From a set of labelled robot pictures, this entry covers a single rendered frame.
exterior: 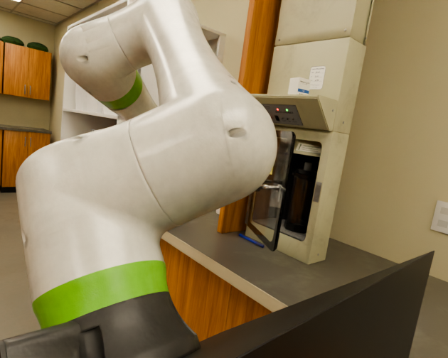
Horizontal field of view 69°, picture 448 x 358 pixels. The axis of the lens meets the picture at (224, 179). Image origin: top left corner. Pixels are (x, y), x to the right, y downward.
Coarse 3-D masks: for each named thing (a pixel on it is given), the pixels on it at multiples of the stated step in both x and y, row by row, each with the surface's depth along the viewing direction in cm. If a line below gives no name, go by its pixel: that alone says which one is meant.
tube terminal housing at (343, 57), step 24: (288, 48) 122; (312, 48) 114; (336, 48) 107; (360, 48) 109; (288, 72) 122; (336, 72) 107; (360, 72) 112; (336, 96) 107; (336, 120) 109; (336, 144) 112; (336, 168) 115; (336, 192) 118; (312, 216) 114; (288, 240) 122; (312, 240) 114
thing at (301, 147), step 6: (294, 144) 123; (300, 144) 121; (306, 144) 120; (312, 144) 119; (318, 144) 119; (294, 150) 122; (300, 150) 120; (306, 150) 119; (312, 150) 118; (318, 150) 118; (318, 156) 118
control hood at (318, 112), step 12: (264, 96) 116; (276, 96) 112; (288, 96) 108; (300, 96) 104; (312, 96) 101; (300, 108) 108; (312, 108) 104; (324, 108) 103; (312, 120) 108; (324, 120) 105
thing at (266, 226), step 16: (288, 144) 104; (288, 160) 103; (272, 176) 114; (256, 192) 128; (272, 192) 112; (256, 208) 126; (272, 208) 111; (256, 224) 125; (272, 224) 110; (272, 240) 109
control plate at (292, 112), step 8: (264, 104) 119; (272, 104) 116; (280, 104) 113; (272, 112) 119; (280, 112) 116; (288, 112) 113; (296, 112) 111; (272, 120) 122; (280, 120) 119; (288, 120) 116; (296, 120) 114
